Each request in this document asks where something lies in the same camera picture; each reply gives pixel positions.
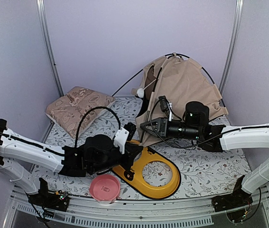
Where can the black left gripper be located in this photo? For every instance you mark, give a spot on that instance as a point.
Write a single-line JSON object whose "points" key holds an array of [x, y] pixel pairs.
{"points": [[132, 152]]}

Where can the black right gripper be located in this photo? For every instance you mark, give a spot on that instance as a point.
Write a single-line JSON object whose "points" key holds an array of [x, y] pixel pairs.
{"points": [[164, 128]]}

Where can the beige fabric pet tent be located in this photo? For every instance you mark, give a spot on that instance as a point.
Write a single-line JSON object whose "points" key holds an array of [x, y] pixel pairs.
{"points": [[146, 139]]}

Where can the black tent pole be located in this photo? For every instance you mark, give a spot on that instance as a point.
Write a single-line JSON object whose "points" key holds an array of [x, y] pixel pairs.
{"points": [[181, 81], [152, 97]]}

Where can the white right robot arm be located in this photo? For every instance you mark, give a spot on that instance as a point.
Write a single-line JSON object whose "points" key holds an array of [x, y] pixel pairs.
{"points": [[226, 138]]}

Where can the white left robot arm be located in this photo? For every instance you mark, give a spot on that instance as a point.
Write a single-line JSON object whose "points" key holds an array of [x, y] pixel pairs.
{"points": [[13, 147]]}

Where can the pink pet bowl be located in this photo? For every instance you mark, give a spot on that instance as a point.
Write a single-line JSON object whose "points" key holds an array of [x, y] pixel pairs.
{"points": [[105, 189]]}

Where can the white pompom toy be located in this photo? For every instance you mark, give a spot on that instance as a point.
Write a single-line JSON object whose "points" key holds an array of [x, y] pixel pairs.
{"points": [[140, 92]]}

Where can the brown patterned pillow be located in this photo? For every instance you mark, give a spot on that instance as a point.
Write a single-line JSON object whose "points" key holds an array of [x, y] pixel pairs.
{"points": [[68, 110]]}

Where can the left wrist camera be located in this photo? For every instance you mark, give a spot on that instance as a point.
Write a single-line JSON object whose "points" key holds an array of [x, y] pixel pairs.
{"points": [[123, 135]]}

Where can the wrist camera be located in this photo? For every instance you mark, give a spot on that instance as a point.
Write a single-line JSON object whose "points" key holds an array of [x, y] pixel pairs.
{"points": [[123, 135], [166, 107]]}

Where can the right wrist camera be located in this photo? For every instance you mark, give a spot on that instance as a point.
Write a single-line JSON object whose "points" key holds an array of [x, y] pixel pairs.
{"points": [[166, 107]]}

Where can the front aluminium rail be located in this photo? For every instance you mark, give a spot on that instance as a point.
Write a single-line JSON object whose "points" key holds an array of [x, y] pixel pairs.
{"points": [[85, 212]]}

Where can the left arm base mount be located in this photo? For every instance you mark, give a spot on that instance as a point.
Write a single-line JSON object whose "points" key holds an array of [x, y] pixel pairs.
{"points": [[58, 200]]}

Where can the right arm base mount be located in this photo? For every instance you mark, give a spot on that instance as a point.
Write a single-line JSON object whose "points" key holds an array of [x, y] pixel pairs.
{"points": [[238, 198]]}

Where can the right metal frame post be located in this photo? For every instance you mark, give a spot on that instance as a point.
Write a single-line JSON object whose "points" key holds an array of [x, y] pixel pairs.
{"points": [[234, 34]]}

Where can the metal frame post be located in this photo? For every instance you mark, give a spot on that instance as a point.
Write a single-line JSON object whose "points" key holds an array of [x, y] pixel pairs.
{"points": [[46, 36], [234, 34]]}

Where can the left metal frame post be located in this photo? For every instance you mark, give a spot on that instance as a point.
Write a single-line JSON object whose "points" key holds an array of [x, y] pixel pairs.
{"points": [[46, 36]]}

